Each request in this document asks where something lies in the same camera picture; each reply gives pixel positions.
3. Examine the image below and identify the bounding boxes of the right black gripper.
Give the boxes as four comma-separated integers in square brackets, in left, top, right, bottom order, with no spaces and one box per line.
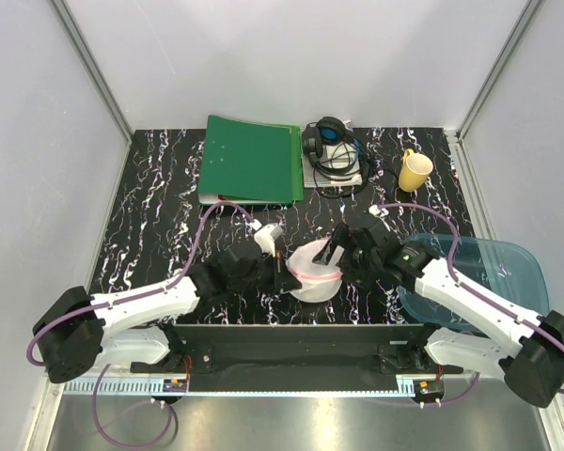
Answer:
[312,222,381,288]

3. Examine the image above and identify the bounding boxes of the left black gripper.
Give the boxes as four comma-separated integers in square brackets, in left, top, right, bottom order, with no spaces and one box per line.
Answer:
[229,249,302,295]

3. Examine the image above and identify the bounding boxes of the white pink mesh laundry bag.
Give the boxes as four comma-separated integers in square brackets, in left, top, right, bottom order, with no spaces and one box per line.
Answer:
[287,239,343,303]

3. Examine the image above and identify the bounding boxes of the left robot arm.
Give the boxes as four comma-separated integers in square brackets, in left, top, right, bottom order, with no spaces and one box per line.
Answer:
[26,249,301,383]

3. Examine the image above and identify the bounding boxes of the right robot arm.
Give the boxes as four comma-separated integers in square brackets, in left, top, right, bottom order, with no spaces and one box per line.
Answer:
[312,222,564,408]

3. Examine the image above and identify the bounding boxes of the grey book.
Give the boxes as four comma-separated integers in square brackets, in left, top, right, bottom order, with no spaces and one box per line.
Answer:
[301,123,363,188]

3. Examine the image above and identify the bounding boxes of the yellow mug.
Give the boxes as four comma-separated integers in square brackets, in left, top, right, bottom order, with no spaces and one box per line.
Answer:
[399,148,433,193]

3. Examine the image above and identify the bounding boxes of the black blue headphones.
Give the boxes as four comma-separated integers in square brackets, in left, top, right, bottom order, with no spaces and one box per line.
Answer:
[301,117,373,199]

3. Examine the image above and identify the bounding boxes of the green folder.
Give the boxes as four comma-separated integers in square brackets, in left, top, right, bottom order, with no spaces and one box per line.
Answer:
[197,115,304,205]

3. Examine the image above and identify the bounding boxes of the blue transparent plastic bin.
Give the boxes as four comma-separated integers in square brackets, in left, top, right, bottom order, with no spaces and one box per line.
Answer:
[399,237,550,333]

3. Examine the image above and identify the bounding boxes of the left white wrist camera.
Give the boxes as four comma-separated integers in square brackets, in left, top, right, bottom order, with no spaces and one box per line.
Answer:
[253,223,282,256]

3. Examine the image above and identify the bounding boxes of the white slotted cable duct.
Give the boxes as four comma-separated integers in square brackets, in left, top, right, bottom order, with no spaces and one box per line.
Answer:
[64,377,165,397]

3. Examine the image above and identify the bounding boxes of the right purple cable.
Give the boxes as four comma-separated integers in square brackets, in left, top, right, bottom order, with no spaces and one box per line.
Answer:
[368,202,564,395]

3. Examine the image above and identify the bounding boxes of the purple cable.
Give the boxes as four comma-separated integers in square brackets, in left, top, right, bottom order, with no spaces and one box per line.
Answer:
[368,202,564,395]
[25,200,259,366]

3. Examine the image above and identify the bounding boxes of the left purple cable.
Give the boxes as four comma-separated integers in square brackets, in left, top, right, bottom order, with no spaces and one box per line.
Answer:
[25,200,259,366]

